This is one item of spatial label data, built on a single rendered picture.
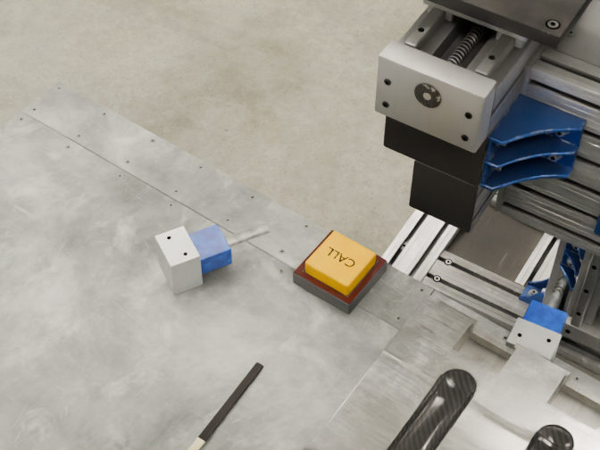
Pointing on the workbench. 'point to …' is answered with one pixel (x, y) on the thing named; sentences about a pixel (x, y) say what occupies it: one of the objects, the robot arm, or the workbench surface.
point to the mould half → (534, 382)
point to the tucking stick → (226, 407)
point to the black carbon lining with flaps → (449, 391)
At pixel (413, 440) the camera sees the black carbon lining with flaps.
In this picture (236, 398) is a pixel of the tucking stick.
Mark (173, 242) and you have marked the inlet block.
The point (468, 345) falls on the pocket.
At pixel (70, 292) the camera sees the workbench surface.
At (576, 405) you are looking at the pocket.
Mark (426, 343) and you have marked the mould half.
